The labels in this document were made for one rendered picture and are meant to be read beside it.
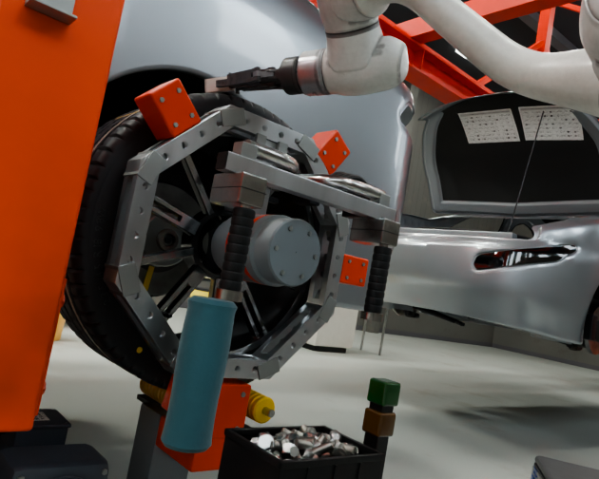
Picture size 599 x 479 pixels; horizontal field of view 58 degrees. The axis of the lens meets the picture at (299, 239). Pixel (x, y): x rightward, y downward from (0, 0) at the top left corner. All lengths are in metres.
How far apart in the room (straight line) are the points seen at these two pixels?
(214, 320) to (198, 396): 0.13
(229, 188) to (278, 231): 0.16
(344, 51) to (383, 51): 0.07
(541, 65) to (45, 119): 0.70
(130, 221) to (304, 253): 0.32
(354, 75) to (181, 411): 0.68
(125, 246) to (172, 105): 0.27
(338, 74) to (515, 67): 0.34
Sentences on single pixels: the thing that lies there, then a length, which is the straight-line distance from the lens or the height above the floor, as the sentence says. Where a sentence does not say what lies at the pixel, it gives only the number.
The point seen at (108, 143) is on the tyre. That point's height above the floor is 0.99.
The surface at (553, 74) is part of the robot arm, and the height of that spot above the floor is 1.14.
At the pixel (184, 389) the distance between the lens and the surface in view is 0.97.
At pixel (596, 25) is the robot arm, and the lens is 0.60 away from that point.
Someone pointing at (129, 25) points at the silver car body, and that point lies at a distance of 1.52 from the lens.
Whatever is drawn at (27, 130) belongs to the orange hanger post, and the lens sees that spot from 0.84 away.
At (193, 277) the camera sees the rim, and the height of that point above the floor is 0.77.
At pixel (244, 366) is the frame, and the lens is 1.17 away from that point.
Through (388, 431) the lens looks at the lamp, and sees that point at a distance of 0.96.
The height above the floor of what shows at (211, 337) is 0.68.
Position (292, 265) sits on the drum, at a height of 0.82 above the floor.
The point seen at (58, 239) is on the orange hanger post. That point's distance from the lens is 0.85.
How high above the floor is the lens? 0.79
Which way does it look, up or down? 5 degrees up
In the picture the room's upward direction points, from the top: 10 degrees clockwise
